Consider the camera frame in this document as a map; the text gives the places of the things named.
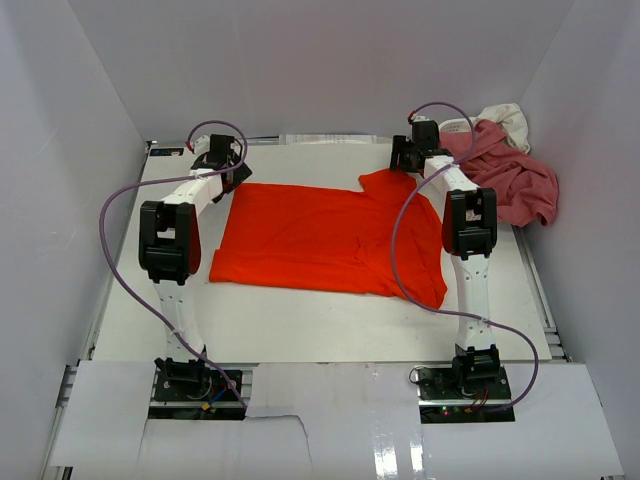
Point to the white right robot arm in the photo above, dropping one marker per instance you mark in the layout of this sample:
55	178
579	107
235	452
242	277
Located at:
469	235

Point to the white perforated laundry basket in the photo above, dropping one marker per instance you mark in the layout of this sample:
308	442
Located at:
460	125

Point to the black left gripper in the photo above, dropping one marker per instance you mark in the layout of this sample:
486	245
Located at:
239	174

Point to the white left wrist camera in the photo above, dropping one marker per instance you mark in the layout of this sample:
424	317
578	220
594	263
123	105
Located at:
199	146

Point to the cream white t shirt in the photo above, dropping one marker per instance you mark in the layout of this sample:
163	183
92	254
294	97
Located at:
512	122

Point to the orange t shirt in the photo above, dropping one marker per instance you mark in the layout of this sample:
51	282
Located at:
376	241

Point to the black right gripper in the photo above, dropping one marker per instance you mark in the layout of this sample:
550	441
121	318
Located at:
399	149

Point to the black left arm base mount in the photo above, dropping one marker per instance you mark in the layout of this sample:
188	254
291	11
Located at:
192	390

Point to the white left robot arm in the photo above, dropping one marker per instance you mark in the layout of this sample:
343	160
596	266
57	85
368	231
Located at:
170	252

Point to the black corner label plate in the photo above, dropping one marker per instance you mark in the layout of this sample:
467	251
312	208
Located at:
166	152

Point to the pink t shirt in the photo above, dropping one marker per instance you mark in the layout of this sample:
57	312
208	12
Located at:
527	190

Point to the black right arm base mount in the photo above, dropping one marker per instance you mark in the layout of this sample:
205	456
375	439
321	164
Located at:
443	400

